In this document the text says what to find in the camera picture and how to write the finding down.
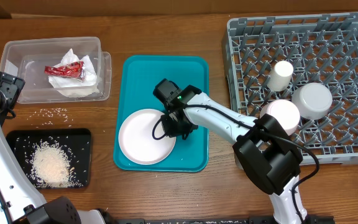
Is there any pink small bowl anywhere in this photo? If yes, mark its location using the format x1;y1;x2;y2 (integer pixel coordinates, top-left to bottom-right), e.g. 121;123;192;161
259;100;300;136

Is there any black rectangular tray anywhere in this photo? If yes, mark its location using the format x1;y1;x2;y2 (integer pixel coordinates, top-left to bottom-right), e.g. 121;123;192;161
6;128;92;189

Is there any white rice pile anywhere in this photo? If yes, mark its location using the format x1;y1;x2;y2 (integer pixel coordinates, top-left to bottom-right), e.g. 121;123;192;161
25;141;84;189

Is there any grey dishwasher rack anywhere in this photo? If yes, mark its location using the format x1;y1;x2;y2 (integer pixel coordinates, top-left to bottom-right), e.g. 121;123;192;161
223;12;358;164

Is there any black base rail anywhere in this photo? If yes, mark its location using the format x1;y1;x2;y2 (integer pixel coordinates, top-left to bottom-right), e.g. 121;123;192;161
116;215;335;224

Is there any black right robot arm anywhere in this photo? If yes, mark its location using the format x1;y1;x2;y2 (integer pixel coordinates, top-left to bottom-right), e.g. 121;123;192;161
153;80;319;223

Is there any pink round plate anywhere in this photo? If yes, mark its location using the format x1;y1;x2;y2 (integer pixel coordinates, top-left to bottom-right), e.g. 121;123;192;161
118;109;176;165

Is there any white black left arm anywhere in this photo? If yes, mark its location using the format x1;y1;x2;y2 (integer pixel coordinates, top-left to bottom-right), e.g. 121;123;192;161
0;72;117;223

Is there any white napkin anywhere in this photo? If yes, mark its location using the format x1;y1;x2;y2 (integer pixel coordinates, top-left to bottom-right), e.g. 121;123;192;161
48;49;100;98

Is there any grey-green bowl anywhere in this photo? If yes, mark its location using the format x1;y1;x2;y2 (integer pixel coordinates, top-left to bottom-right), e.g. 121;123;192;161
291;83;333;120

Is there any clear plastic bin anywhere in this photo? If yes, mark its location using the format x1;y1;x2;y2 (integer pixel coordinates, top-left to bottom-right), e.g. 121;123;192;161
0;37;111;104

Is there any red snack wrapper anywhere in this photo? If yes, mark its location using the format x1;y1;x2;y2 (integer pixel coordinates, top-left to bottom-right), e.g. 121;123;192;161
44;62;85;80

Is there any teal plastic tray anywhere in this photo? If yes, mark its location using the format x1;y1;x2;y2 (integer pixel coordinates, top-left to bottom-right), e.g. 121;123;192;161
113;55;209;172

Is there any cream cup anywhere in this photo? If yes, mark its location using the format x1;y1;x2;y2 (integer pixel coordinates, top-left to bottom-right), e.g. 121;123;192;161
267;60;294;91

